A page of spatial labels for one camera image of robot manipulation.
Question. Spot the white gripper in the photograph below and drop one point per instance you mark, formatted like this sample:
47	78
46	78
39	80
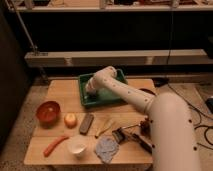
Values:
91	86

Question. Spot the green plastic tray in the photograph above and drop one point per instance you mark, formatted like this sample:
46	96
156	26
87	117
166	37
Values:
103	96

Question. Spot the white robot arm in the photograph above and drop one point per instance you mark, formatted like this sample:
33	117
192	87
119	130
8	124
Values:
174	146

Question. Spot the brown rectangular block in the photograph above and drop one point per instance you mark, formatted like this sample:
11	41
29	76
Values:
86	123

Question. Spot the yellow apple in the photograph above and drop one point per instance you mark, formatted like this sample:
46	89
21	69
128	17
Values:
70	120

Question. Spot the red bowl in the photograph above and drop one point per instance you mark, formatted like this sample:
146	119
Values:
48	113

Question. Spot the white cup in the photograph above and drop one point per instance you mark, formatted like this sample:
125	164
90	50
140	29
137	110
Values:
76	146

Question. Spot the blue grey cloth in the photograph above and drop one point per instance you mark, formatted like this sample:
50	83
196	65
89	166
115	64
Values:
106	148

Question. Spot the dark grape bunch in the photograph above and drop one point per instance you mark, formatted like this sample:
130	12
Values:
144	126

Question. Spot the orange carrot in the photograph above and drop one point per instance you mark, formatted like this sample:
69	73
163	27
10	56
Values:
53	145

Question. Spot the lower metal shelf beam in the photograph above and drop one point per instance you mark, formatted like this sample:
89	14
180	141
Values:
118	58

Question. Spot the upper metal shelf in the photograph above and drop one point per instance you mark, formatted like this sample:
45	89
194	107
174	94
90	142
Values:
108	5

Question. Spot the black handled peeler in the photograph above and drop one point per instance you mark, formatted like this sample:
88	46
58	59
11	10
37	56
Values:
121	134

